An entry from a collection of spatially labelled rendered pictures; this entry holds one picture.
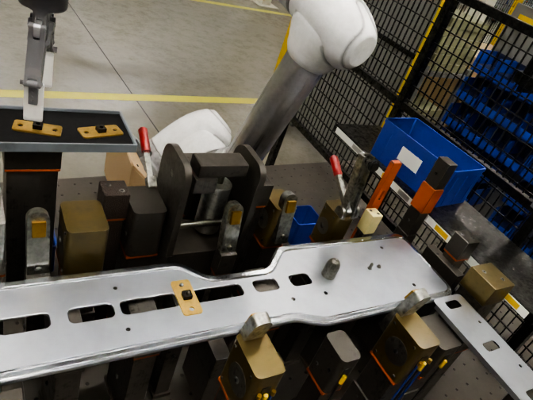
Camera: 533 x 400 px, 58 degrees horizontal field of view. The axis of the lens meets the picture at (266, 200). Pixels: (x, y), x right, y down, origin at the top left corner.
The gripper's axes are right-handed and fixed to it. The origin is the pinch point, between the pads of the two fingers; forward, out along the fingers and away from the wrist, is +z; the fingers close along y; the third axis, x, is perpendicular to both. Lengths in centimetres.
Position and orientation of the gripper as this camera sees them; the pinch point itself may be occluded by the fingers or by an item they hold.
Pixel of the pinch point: (38, 96)
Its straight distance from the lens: 99.3
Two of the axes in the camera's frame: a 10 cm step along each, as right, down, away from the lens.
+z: -3.0, 7.9, 5.4
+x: 9.3, 1.1, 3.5
